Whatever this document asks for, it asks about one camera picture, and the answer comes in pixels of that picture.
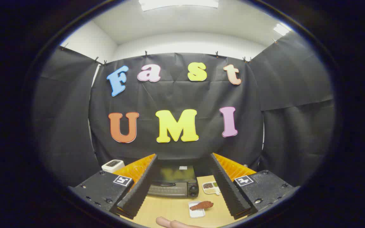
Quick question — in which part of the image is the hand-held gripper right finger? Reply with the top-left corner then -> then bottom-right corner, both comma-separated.
208,153 -> 300,220

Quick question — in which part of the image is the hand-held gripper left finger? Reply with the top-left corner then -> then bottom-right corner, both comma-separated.
68,154 -> 158,220

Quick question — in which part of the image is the brown meat slice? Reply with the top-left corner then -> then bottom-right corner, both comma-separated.
189,201 -> 214,211

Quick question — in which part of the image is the black toaster oven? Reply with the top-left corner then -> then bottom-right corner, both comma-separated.
147,158 -> 200,199

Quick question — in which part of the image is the white bread toaster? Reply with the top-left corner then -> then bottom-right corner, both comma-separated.
101,160 -> 125,173

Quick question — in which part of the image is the white divided dish with beans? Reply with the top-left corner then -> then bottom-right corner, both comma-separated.
202,181 -> 221,195

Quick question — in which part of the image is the white rectangular tray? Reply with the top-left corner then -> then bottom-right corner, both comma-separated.
188,201 -> 206,219

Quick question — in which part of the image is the small ceiling light panel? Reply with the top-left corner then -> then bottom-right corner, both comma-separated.
273,23 -> 292,36

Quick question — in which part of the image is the large ceiling light panel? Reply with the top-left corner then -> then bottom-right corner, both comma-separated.
138,0 -> 219,11

